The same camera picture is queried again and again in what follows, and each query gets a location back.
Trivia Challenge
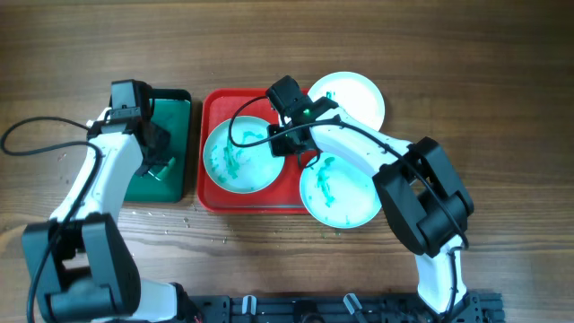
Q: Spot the dark green plastic tray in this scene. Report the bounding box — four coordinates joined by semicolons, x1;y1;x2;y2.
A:
102;80;192;203

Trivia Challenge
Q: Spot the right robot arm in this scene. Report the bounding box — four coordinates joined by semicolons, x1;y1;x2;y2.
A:
265;75;474;319

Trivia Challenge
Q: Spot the white plate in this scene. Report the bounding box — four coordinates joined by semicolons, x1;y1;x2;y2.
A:
308;72;386;131
202;115;286;195
300;153;382;229

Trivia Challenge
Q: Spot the right black cable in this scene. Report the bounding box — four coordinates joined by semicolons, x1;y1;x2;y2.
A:
227;94;470;315

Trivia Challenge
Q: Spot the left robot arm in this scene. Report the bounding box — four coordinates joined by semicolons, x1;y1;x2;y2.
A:
22;79;191;322

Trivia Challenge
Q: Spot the red plastic tray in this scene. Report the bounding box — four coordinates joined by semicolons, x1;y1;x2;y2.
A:
196;88;306;214

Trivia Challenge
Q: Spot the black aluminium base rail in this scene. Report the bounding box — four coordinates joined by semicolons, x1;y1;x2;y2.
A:
191;292;506;323

